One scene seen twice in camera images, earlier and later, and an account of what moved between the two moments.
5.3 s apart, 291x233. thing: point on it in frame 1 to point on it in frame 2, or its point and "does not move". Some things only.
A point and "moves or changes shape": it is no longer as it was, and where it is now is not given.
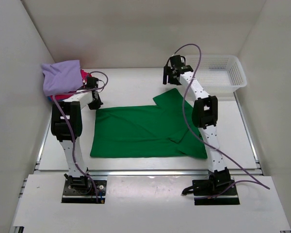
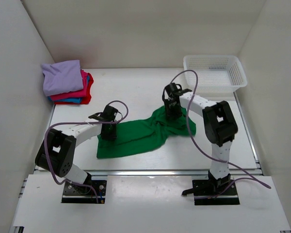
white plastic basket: (218, 74) does not move
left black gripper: (96, 106) to (113, 136)
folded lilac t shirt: (61, 77) does not move
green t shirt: (157, 130) moves or changes shape
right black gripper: (167, 71) to (169, 114)
